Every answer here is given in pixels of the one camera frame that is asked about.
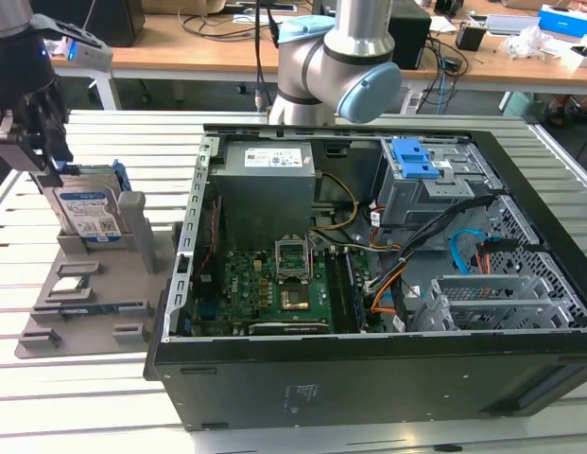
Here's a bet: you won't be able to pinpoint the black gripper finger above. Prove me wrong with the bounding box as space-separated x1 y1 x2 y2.
0 110 46 174
25 88 76 188

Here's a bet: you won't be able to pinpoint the hard disk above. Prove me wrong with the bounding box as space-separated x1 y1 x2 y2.
37 159 127 245

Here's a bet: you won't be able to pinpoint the grey metal disk bay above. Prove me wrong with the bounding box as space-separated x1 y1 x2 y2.
408 272 578 332

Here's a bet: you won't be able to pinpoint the large black box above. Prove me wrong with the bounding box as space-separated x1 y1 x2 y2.
30 0 146 48

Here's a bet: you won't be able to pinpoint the silver CPU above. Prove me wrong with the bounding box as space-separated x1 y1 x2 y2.
54 277 89 293

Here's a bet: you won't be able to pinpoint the wooden desk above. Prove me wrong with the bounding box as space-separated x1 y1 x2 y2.
51 11 587 96

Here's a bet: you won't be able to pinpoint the grey parts rack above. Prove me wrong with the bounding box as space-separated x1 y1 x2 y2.
14 191 185 359

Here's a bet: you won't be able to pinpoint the grey power supply unit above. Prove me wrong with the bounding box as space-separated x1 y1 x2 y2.
208 141 318 237

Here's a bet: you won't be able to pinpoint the green motherboard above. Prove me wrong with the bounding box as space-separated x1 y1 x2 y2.
191 248 370 335

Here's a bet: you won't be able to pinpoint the metal socket cover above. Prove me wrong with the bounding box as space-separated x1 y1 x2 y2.
273 235 313 283

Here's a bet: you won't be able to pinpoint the CPU socket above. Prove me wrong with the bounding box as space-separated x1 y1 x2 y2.
279 281 311 311

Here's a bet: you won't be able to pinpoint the black graphics card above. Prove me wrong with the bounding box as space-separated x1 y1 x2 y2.
233 319 330 336

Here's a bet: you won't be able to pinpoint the blue drive latch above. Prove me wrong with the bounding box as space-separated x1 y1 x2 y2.
389 136 440 180

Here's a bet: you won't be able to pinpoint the white power strip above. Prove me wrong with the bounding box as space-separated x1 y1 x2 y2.
401 89 424 114

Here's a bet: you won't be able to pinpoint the grey metal drive cage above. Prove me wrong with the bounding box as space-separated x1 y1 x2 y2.
375 136 505 228

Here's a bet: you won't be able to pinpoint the black open PC case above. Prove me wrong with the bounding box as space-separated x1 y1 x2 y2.
142 123 587 432

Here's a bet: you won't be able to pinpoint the black pen cup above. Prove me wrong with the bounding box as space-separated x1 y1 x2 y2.
456 24 487 52

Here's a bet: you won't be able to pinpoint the teal bin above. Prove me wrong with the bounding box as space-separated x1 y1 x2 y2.
503 91 540 119

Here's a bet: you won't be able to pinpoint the clear plastic bags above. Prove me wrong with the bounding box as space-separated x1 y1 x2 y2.
503 26 559 61

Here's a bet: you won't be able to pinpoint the blue cardboard box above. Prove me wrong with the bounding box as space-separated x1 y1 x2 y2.
537 4 587 40

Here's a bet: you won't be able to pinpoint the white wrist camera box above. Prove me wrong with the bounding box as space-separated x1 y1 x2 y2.
30 12 114 73

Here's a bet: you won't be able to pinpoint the black cable with metal plug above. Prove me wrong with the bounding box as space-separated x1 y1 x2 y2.
252 0 269 114

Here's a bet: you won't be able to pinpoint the yellow wires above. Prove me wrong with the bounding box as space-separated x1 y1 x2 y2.
309 172 360 233

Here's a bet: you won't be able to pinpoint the orange wire bundle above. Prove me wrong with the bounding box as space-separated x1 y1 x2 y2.
371 279 398 316

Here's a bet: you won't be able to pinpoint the black cable bundle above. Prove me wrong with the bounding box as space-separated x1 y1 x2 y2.
363 193 500 297

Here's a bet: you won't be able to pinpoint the blue wire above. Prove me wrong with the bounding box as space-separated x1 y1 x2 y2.
451 228 488 275

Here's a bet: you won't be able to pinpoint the orange wire with black plug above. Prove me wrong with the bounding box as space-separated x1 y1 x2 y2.
475 238 519 275

